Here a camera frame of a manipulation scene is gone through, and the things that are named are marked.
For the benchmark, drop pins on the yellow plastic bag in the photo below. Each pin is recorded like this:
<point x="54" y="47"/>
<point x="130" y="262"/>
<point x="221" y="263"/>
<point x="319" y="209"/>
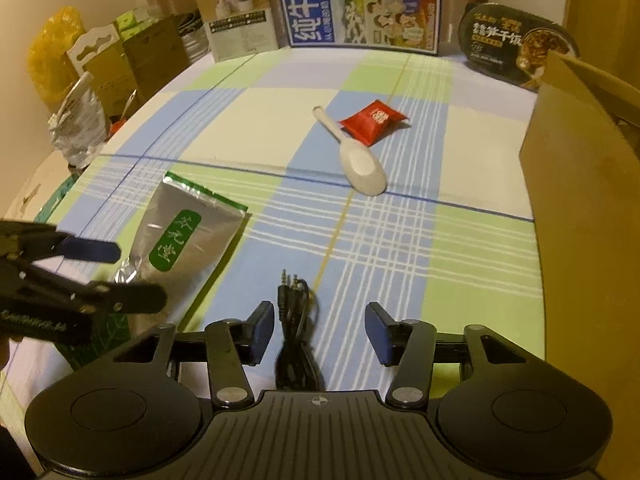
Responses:
<point x="47" y="55"/>

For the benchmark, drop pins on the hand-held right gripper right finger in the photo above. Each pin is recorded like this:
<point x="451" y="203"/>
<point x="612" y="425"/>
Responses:
<point x="377" y="332"/>

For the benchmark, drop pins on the wooden door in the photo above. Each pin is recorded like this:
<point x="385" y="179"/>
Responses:
<point x="600" y="0"/>

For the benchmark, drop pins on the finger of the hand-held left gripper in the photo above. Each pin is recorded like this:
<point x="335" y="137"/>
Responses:
<point x="135" y="297"/>
<point x="92" y="251"/>

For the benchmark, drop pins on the black instant rice bowl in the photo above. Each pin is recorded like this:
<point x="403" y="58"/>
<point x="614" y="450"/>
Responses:
<point x="500" y="40"/>

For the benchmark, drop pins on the silver foil bag green print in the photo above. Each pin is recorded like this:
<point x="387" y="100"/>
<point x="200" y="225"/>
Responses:
<point x="185" y="230"/>

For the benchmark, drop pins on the cardboard hang tab package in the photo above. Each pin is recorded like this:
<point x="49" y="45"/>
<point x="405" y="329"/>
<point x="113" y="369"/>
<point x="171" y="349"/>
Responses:
<point x="107" y="75"/>

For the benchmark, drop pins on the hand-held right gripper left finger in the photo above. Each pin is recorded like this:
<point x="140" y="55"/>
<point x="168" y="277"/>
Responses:
<point x="262" y="330"/>

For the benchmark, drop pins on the small orange item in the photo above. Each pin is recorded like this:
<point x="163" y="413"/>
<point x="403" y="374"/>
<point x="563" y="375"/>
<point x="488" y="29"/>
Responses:
<point x="117" y="123"/>

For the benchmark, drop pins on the white box with plant print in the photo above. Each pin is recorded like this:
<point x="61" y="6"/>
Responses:
<point x="240" y="25"/>

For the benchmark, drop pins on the blue milk carton box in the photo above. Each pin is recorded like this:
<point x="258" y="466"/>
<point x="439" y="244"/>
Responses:
<point x="320" y="15"/>

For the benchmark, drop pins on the checked cloth covered desktop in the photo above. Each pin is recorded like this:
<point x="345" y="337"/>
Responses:
<point x="300" y="125"/>

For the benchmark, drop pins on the crumpled silver foil bag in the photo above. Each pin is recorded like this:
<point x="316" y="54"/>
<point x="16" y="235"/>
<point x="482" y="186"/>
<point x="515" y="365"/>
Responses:
<point x="80" y="125"/>

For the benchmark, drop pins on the red snack packet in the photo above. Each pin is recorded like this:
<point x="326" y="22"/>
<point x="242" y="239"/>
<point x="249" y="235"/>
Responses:
<point x="372" y="120"/>

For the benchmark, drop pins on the green tissue pack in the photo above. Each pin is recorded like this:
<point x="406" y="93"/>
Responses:
<point x="132" y="22"/>

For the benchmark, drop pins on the small brown cardboard box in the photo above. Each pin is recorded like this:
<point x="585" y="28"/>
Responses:
<point x="150" y="55"/>

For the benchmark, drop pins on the white plastic spoon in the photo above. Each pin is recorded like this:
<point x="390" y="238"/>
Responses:
<point x="362" y="165"/>

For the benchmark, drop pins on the large brown cardboard box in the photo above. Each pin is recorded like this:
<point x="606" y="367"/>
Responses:
<point x="585" y="235"/>

